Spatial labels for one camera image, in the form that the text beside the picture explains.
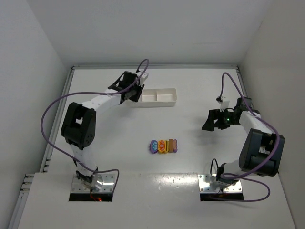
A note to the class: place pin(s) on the back aluminium frame rail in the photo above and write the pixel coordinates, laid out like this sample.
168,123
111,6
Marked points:
158,66

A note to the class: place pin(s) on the left aluminium frame rail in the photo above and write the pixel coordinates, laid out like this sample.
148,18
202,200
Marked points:
27,178

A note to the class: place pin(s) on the purple crown lego brick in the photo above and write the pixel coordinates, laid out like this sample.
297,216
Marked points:
175,146

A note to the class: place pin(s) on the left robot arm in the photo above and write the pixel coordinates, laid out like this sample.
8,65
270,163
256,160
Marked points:
79,125

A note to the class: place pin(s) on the yellow oval orange-pattern lego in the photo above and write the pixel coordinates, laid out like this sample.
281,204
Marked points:
162,146

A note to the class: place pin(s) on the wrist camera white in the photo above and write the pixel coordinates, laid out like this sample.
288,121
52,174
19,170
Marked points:
142,78
224,103

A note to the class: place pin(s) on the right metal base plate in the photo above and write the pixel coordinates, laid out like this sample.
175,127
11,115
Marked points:
209,185

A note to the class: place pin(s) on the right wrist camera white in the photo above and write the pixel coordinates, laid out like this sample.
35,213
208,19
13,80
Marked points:
224,103

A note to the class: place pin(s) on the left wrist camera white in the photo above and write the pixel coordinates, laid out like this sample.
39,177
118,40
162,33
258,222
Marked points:
142,78

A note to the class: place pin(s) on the white three-compartment tray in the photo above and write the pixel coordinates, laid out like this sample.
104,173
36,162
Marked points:
166,97

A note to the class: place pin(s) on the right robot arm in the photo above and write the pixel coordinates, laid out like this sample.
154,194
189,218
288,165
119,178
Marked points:
261,141

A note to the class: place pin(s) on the metal base plate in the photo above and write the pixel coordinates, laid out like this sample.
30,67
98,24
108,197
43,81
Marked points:
101,184
209,185

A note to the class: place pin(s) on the purple oval flower lego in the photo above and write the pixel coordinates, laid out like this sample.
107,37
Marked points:
153,146

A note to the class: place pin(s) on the brown lego brick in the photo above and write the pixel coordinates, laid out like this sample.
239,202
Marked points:
171,145

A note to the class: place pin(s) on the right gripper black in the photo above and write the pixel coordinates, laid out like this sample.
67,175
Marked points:
218,119

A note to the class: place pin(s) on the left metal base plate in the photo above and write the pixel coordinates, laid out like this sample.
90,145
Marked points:
101,184

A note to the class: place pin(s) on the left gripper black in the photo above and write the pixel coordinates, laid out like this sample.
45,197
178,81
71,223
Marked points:
133,88

